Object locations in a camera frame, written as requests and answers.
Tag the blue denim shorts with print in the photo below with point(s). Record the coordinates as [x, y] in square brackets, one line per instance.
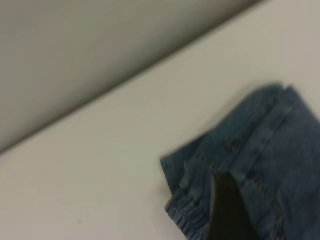
[275, 150]

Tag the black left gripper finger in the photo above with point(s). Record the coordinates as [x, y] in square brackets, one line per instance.
[227, 215]

